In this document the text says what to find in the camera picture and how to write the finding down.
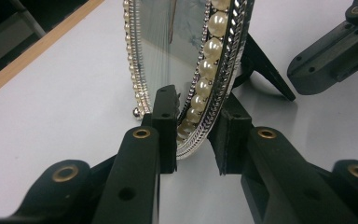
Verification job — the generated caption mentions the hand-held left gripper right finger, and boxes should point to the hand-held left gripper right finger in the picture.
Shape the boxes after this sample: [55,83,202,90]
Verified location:
[207,92,358,224]

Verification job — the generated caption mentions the white desk frame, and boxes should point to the white desk frame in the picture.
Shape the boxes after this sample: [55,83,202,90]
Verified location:
[8,0,48,35]

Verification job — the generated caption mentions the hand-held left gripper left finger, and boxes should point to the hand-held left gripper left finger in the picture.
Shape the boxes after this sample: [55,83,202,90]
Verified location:
[89,84,181,224]

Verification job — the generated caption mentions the oval pearl photo frame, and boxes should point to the oval pearl photo frame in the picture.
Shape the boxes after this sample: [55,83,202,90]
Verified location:
[122,0,296,161]

